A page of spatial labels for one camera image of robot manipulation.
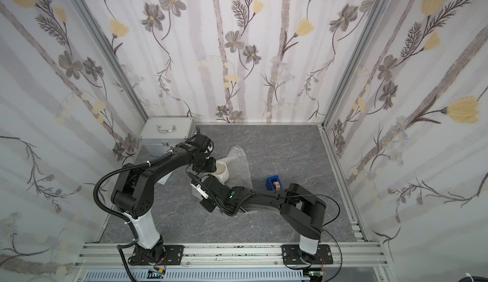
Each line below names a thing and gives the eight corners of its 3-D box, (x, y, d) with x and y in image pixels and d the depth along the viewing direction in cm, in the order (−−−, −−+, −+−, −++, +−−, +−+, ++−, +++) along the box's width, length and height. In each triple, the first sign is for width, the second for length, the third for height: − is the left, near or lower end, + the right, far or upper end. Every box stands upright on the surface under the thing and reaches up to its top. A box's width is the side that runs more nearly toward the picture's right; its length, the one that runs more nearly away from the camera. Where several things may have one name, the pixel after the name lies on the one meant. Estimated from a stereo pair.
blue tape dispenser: (268, 196, 92) (270, 190, 86) (265, 183, 96) (266, 176, 91) (281, 194, 92) (283, 187, 87) (277, 181, 97) (278, 174, 92)
